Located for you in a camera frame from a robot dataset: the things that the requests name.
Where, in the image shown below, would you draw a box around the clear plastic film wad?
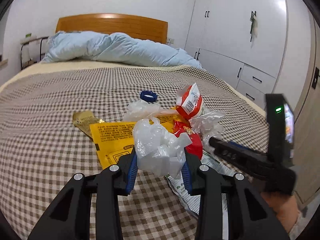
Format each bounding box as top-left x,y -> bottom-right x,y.
189,111 -> 225,154

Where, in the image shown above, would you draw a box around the gold foil wrapper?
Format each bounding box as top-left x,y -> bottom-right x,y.
72,111 -> 105,140

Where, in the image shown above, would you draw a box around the yellow snack packet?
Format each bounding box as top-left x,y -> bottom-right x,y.
90,115 -> 175,169

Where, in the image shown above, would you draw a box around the wooden bed with headboard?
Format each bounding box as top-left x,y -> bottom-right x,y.
0,12 -> 271,240

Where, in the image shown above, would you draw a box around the window sill with clutter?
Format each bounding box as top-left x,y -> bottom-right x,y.
0,54 -> 8,67

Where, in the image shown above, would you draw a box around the blue bottle cap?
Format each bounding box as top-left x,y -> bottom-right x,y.
140,90 -> 158,103

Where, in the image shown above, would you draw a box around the white built-in wardrobe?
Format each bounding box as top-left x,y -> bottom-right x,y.
185,0 -> 287,108

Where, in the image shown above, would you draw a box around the white green printed wrapper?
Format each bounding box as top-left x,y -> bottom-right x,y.
165,151 -> 236,218

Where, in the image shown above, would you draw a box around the person's right hand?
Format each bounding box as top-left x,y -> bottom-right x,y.
261,192 -> 300,233

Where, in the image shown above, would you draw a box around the items hanging on wardrobe handle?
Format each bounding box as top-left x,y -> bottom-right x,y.
250,11 -> 258,42

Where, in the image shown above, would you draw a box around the brown checkered bed cover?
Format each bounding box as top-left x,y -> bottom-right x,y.
1,62 -> 268,239

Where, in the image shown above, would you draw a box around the wall power socket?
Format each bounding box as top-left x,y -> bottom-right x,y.
167,37 -> 174,44

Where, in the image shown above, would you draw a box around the red snack wrapper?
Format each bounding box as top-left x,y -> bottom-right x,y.
173,120 -> 203,160

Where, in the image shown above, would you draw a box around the red white snack bag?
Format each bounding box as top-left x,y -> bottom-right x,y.
176,83 -> 204,120

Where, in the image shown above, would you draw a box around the light blue duvet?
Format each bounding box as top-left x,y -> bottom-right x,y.
42,31 -> 202,69

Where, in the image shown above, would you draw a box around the wooden door with black handle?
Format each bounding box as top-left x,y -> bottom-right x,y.
293,15 -> 319,207

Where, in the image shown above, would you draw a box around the thin clear plastic bag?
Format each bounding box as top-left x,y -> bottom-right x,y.
123,99 -> 163,122

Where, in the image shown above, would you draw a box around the black metal bedside rack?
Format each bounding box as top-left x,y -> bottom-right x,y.
20,35 -> 49,70

